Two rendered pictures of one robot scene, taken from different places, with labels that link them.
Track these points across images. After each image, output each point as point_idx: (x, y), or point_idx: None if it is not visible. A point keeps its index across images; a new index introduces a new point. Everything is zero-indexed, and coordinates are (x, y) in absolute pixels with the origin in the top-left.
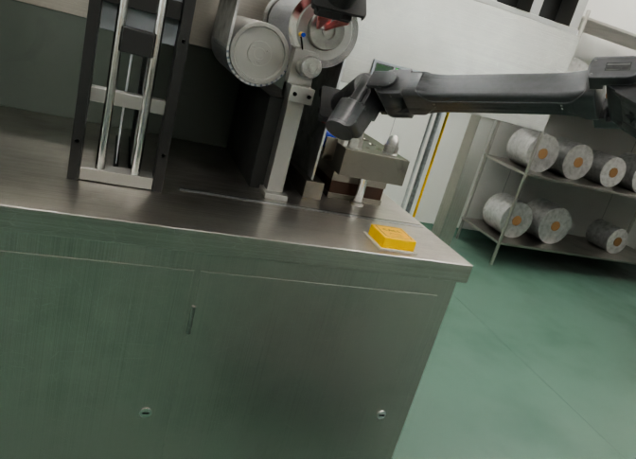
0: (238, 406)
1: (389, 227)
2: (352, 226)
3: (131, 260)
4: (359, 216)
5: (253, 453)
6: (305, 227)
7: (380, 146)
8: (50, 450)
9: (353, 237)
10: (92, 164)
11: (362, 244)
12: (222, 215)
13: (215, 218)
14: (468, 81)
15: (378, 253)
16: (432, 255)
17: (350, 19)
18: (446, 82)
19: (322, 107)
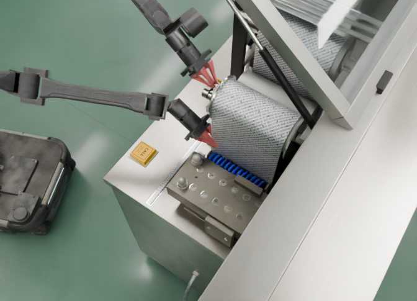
0: None
1: (147, 154)
2: (167, 152)
3: None
4: (175, 171)
5: None
6: (175, 125)
7: (200, 200)
8: None
9: (157, 141)
10: (252, 71)
11: (149, 138)
12: (200, 98)
13: (198, 94)
14: (110, 90)
15: (140, 137)
16: (123, 165)
17: (188, 74)
18: (122, 92)
19: (202, 116)
